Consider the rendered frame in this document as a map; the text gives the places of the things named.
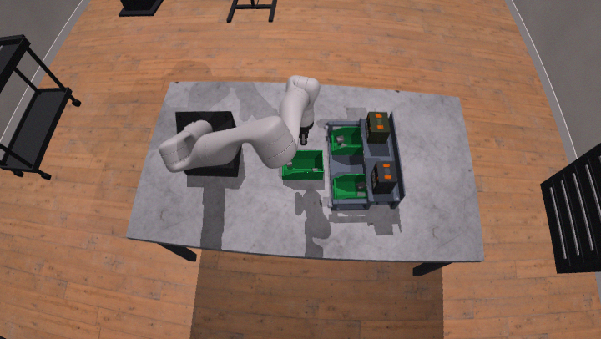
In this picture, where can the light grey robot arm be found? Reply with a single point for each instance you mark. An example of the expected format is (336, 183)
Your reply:
(274, 140)

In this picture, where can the green bin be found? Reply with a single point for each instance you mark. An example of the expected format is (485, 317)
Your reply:
(344, 186)
(302, 165)
(352, 137)

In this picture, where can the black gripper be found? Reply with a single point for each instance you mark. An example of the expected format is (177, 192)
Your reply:
(304, 131)

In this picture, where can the olive green tool case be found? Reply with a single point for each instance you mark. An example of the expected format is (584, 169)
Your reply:
(377, 127)

